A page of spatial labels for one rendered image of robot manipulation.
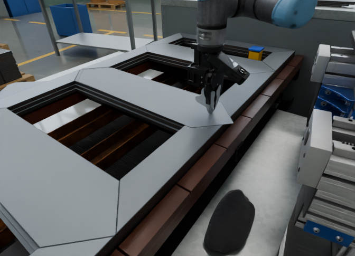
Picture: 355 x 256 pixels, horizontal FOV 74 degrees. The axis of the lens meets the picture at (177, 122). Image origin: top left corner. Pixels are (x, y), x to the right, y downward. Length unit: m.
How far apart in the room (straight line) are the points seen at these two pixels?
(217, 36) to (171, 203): 0.41
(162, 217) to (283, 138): 0.63
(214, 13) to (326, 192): 0.44
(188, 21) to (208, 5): 1.08
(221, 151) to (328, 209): 0.27
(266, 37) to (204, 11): 0.89
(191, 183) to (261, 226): 0.23
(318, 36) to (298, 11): 0.87
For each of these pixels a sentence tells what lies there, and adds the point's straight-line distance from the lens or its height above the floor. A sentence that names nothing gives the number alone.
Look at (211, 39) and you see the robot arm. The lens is 0.62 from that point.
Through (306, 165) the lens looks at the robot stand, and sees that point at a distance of 0.48.
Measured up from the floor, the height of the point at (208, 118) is 0.86.
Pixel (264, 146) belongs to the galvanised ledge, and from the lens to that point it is 0.93.
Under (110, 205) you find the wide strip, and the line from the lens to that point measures 0.51.
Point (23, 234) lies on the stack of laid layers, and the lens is 0.56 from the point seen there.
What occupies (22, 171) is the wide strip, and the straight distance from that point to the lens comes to 0.67.
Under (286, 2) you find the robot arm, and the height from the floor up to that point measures 1.18.
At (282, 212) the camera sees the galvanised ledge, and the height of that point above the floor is 0.68.
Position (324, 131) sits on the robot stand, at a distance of 0.50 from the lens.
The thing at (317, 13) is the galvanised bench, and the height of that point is 1.03.
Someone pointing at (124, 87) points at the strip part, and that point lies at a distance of 0.94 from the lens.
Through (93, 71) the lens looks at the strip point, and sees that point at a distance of 1.14.
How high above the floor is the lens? 1.25
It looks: 34 degrees down
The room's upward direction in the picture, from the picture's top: 2 degrees counter-clockwise
